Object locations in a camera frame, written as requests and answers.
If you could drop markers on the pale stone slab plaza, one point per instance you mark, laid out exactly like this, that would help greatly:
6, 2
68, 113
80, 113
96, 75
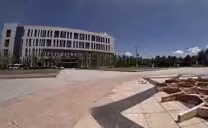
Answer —
58, 96

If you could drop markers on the raised grass bed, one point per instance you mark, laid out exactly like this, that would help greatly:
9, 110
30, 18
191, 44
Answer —
25, 72

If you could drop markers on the pole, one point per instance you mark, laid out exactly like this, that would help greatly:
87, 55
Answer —
136, 58

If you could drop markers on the trees before white building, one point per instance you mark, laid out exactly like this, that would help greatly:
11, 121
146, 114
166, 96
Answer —
88, 60

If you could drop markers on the row of dark trees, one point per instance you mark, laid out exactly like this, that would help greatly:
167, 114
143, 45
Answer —
172, 60

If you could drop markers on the white vehicle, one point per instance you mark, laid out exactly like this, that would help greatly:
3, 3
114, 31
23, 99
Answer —
14, 66

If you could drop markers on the white multi-storey building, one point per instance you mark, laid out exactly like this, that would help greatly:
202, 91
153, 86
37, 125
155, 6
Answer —
58, 41

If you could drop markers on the brown lattice ground structure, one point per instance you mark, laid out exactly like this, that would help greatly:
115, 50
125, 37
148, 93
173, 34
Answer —
188, 91

